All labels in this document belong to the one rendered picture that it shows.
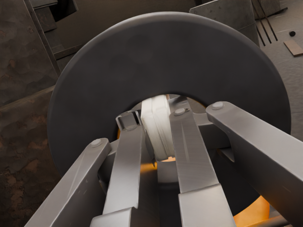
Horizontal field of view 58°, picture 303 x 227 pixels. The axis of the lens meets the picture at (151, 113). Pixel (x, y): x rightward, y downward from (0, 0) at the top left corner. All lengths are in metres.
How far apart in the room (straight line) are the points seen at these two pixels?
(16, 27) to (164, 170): 0.43
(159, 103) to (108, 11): 7.13
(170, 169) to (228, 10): 2.49
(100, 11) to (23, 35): 6.64
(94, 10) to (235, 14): 4.91
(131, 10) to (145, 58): 7.41
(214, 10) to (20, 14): 2.22
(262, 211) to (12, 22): 0.49
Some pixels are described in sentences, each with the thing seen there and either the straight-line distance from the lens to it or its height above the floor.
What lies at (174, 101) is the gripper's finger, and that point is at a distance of 0.17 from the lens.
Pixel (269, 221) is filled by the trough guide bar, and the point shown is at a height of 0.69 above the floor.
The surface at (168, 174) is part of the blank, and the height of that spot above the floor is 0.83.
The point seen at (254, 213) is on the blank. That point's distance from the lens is 0.36.
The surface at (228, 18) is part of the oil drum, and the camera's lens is 2.66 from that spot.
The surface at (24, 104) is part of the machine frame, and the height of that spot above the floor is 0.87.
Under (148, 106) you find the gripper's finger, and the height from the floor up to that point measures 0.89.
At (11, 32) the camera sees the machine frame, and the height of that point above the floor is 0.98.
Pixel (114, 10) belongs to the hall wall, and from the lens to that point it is 7.35.
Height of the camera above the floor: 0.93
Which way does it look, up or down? 19 degrees down
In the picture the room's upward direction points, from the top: 19 degrees counter-clockwise
